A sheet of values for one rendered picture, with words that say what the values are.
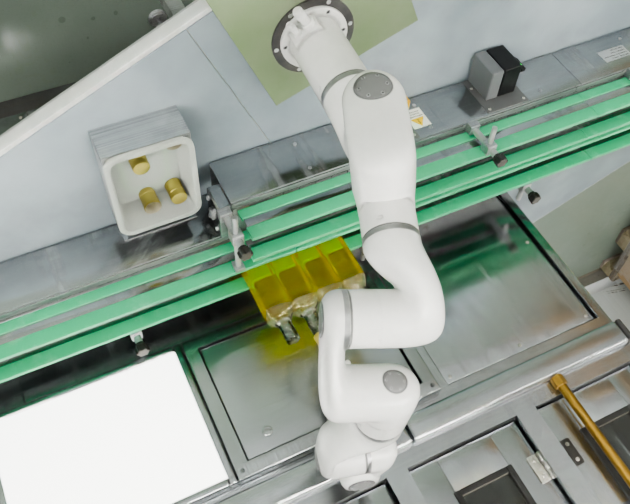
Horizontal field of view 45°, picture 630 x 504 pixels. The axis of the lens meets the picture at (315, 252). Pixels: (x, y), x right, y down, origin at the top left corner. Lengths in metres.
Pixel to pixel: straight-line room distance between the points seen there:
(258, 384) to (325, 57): 0.72
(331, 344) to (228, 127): 0.67
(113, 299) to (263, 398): 0.37
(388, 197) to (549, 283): 0.91
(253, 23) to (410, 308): 0.56
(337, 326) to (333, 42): 0.50
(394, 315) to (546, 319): 0.85
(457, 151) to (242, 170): 0.48
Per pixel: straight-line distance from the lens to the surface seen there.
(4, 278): 1.64
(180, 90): 1.47
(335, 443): 1.25
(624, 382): 1.85
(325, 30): 1.32
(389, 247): 1.04
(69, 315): 1.58
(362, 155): 1.04
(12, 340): 1.58
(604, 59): 2.02
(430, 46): 1.71
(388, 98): 1.10
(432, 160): 1.68
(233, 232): 1.48
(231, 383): 1.64
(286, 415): 1.60
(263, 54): 1.37
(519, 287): 1.88
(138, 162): 1.47
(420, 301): 1.04
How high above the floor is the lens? 1.81
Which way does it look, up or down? 31 degrees down
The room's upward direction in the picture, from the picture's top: 149 degrees clockwise
